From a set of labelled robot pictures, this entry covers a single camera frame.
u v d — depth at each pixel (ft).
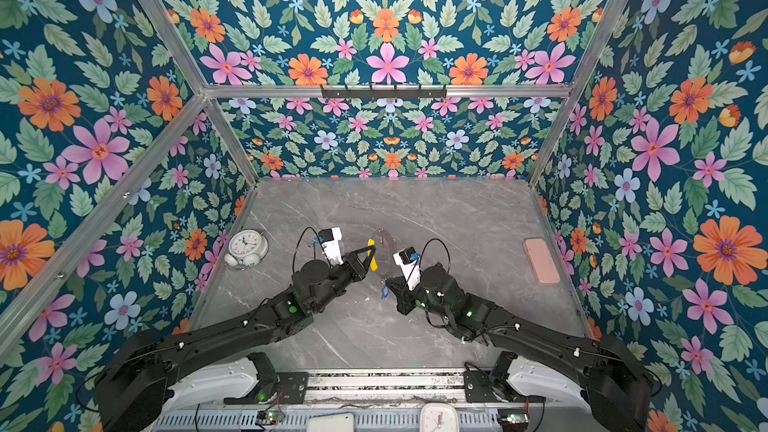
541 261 3.16
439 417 2.22
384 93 3.03
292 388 2.41
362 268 2.29
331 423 2.24
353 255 2.26
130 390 1.31
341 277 2.17
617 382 1.32
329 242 2.23
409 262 2.13
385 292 2.57
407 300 2.16
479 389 2.40
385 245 2.60
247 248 3.14
